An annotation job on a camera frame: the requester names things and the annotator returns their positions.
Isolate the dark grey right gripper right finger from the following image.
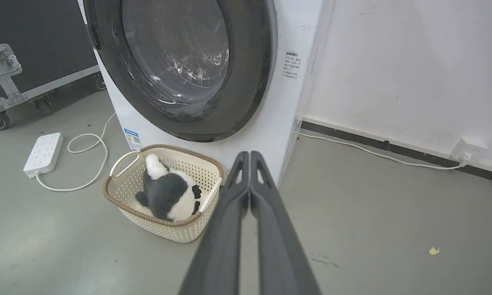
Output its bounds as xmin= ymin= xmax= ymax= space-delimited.
xmin=250 ymin=151 xmax=322 ymax=295

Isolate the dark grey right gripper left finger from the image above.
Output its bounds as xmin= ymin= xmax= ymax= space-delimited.
xmin=178 ymin=151 xmax=251 ymax=295

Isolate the white washing machine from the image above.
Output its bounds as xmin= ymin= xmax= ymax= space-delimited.
xmin=77 ymin=0 xmax=336 ymax=187

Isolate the round dark washing machine door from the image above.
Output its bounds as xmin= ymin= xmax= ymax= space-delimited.
xmin=83 ymin=0 xmax=278 ymax=143

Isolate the beige perforated laundry basket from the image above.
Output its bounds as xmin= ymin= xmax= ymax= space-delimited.
xmin=102 ymin=144 xmax=224 ymax=244

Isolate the black and white plush toy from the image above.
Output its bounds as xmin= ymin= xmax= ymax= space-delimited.
xmin=134 ymin=154 xmax=202 ymax=222

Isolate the black flight case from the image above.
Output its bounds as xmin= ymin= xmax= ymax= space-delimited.
xmin=0 ymin=0 xmax=107 ymax=131

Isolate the white wall plug with cable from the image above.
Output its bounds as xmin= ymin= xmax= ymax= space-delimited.
xmin=294 ymin=130 xmax=464 ymax=170

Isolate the white power strip with cable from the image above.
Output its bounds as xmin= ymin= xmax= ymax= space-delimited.
xmin=35 ymin=112 xmax=117 ymax=192

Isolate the white wall socket plug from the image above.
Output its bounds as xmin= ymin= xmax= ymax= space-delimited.
xmin=450 ymin=137 xmax=489 ymax=166

